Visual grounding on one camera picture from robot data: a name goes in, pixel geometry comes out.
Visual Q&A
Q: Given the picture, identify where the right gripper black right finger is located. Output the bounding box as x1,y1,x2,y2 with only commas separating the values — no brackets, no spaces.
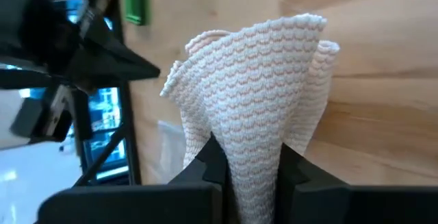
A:
274,143,438,224

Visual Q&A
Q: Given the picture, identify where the white elastic bandage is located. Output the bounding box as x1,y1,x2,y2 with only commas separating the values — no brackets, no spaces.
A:
159,13,341,224

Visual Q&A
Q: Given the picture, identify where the green container lid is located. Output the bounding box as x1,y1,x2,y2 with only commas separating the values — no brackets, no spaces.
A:
123,0,152,26

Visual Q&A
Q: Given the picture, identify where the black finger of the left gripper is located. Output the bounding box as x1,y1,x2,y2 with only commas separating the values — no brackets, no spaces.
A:
68,13,162,92
9,86,75,143

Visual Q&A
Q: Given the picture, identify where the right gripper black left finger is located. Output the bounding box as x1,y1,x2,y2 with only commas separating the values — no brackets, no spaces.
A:
36,133,229,224

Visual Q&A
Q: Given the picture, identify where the lit display screen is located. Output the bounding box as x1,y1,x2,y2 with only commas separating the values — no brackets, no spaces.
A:
87,86,129,181

